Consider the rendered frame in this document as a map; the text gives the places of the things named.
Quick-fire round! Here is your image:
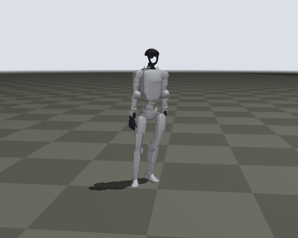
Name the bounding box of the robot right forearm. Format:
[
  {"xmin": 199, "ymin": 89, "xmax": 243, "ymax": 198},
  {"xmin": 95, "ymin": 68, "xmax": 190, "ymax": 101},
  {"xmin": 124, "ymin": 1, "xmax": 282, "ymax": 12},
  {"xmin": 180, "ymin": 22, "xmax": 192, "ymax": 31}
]
[{"xmin": 129, "ymin": 91, "xmax": 138, "ymax": 117}]

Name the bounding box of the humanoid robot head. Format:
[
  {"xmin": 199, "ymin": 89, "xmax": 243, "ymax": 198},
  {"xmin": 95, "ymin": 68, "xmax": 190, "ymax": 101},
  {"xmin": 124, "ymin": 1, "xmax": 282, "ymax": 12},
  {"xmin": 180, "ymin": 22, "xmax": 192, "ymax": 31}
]
[{"xmin": 145, "ymin": 49, "xmax": 159, "ymax": 69}]

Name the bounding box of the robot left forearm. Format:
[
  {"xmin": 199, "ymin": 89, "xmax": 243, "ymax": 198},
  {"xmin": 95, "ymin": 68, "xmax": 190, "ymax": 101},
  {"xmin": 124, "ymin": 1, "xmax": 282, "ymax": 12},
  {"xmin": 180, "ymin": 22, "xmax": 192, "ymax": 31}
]
[{"xmin": 161, "ymin": 96, "xmax": 169, "ymax": 113}]

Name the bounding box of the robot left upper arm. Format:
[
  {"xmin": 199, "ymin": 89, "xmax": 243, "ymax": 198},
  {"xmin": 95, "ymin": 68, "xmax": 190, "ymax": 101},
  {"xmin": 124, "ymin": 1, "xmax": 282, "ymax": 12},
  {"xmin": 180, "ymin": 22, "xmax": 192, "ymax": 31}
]
[{"xmin": 160, "ymin": 70, "xmax": 169, "ymax": 97}]

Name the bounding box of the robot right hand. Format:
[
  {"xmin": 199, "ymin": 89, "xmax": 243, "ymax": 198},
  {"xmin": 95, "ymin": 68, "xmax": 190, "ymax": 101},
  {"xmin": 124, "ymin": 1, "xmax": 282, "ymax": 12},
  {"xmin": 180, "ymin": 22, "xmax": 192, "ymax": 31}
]
[{"xmin": 129, "ymin": 113, "xmax": 137, "ymax": 130}]

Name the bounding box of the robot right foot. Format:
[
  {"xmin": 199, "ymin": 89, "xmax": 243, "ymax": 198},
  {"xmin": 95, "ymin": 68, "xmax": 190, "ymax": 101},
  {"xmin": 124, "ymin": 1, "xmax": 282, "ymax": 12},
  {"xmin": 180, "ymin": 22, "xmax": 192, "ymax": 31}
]
[{"xmin": 131, "ymin": 177, "xmax": 139, "ymax": 187}]

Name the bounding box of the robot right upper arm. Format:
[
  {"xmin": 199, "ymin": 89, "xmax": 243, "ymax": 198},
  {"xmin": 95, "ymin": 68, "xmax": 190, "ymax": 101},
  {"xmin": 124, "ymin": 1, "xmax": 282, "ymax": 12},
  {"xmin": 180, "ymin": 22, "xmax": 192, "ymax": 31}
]
[{"xmin": 133, "ymin": 70, "xmax": 144, "ymax": 98}]

